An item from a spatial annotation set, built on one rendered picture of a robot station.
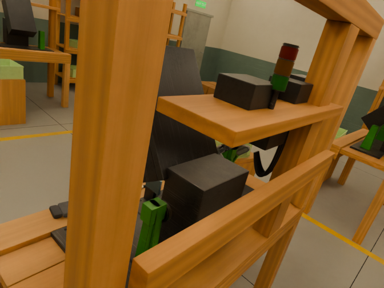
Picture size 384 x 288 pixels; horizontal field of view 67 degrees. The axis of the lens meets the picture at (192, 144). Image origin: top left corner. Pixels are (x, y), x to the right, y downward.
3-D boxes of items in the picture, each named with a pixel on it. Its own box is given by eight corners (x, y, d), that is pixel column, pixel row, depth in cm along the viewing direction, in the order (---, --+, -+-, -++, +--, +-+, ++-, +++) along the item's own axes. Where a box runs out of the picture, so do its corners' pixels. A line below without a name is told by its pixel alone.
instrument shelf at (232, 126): (155, 110, 76) (158, 96, 75) (289, 98, 143) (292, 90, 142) (231, 148, 62) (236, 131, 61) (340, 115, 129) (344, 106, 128)
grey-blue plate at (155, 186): (142, 197, 143) (146, 172, 138) (145, 196, 145) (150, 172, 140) (155, 207, 138) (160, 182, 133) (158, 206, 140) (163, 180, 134)
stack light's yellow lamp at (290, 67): (270, 72, 86) (275, 57, 84) (277, 73, 90) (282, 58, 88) (285, 77, 83) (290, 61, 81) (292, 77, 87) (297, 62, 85)
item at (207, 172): (151, 240, 117) (166, 167, 105) (198, 214, 140) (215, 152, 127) (184, 268, 107) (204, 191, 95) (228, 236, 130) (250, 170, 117)
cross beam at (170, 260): (126, 290, 61) (132, 258, 58) (319, 163, 158) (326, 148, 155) (141, 307, 58) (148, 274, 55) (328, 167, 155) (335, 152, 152)
